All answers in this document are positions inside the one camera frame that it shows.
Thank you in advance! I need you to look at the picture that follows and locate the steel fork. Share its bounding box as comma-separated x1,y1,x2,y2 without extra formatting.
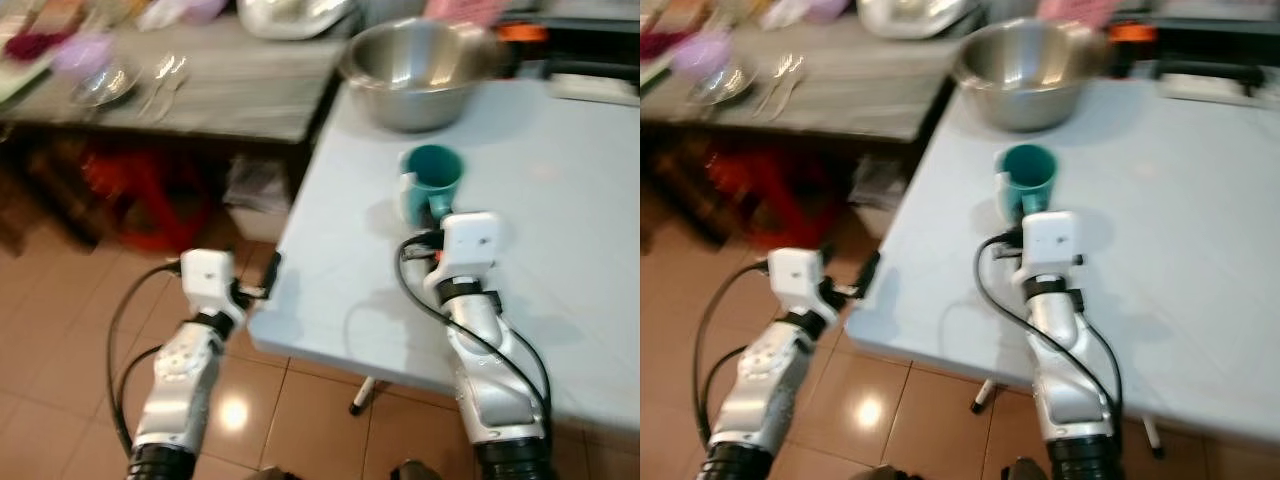
768,55,807,121
152,55,191,123

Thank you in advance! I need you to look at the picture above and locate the white flat tray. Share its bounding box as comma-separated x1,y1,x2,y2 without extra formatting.
1158,70,1263,108
547,68,641,108

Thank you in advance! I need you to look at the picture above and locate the pink cloth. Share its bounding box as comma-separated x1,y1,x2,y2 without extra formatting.
424,0,507,28
1036,0,1117,28

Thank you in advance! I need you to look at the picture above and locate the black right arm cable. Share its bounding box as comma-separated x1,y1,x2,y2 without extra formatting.
393,231,555,433
974,228,1124,423

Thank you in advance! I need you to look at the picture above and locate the large steel mixing bowl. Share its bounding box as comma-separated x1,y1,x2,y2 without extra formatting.
951,17,1117,134
339,17,512,134

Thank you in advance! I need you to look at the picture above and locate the small steel bowl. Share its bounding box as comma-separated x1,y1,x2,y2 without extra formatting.
686,62,757,107
68,62,138,108

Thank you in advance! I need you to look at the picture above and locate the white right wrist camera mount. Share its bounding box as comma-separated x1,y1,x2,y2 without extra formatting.
1018,209,1083,283
425,211,501,293

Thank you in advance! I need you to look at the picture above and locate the red plastic stool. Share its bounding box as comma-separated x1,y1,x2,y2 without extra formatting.
705,148,836,251
82,148,213,253

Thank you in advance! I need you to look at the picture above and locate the steel spoon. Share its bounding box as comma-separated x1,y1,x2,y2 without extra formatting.
136,53,177,118
754,52,794,116

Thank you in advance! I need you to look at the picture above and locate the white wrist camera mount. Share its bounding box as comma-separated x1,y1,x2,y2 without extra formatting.
1018,209,1083,283
425,211,501,293
178,248,238,313
766,247,827,313

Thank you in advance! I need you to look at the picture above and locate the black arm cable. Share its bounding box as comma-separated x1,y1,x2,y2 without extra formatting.
105,258,187,457
692,258,773,443
393,231,555,433
974,228,1124,423

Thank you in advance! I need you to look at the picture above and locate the dark red cloth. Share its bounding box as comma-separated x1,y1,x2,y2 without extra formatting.
640,30,691,61
3,30,63,63

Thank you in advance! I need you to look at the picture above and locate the grey wooden side table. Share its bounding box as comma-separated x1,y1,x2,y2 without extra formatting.
640,18,961,143
0,18,348,145

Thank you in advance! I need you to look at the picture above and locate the teal ceramic mug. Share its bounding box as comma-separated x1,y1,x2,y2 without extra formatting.
398,144,467,230
994,143,1060,224

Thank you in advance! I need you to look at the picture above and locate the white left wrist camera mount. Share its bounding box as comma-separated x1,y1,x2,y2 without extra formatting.
766,247,827,313
178,248,238,313

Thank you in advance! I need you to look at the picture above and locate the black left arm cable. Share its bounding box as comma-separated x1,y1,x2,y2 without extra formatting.
692,258,773,443
105,258,187,457

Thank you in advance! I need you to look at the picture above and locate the black appliance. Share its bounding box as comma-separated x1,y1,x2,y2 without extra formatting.
505,0,641,83
1116,0,1280,86

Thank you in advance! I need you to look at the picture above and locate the purple plastic bag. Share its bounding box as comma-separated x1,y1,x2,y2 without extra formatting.
50,33,117,81
670,30,734,81

